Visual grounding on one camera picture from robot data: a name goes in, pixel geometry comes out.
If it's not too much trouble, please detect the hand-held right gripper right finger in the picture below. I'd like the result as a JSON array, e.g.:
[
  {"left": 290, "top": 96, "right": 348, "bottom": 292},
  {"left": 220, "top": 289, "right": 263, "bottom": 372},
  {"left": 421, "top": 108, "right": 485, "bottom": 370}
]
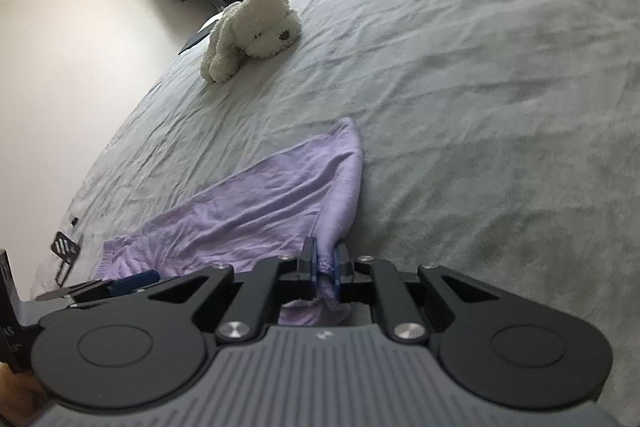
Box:
[{"left": 332, "top": 243, "right": 503, "bottom": 345}]

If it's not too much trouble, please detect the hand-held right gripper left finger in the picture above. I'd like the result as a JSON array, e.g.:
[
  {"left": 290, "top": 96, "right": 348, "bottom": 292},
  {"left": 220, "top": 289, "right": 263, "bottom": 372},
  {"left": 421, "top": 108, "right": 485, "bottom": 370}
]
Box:
[{"left": 150, "top": 236, "right": 320, "bottom": 343}]

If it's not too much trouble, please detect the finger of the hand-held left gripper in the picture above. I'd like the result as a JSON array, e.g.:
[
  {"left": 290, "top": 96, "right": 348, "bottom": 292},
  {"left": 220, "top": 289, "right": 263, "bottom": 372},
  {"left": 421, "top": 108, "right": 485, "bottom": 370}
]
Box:
[{"left": 34, "top": 270, "right": 162, "bottom": 311}]

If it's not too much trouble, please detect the light purple garment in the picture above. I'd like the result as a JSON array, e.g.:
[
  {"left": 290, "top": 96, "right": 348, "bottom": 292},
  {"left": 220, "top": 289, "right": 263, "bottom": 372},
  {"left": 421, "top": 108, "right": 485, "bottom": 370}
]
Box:
[{"left": 97, "top": 117, "right": 363, "bottom": 328}]

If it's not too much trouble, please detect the person's left hand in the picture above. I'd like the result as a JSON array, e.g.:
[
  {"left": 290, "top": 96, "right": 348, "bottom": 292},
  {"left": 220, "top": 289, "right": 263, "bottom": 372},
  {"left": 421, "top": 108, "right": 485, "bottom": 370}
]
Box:
[{"left": 0, "top": 362, "right": 47, "bottom": 414}]

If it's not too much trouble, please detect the bed with grey sheet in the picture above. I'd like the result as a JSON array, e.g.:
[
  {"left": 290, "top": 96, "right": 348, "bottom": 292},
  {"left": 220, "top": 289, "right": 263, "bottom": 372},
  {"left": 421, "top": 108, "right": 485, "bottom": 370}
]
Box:
[{"left": 10, "top": 0, "right": 640, "bottom": 427}]

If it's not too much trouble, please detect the white plush dog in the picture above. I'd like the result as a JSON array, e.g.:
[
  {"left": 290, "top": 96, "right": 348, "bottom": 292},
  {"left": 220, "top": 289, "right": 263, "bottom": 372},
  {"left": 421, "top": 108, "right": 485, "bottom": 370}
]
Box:
[{"left": 200, "top": 0, "right": 302, "bottom": 82}]

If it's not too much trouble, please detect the dark tablet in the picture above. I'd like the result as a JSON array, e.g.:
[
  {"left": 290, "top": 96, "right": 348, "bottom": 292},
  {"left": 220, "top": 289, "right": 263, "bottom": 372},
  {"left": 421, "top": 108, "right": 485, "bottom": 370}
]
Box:
[{"left": 178, "top": 14, "right": 223, "bottom": 55}]

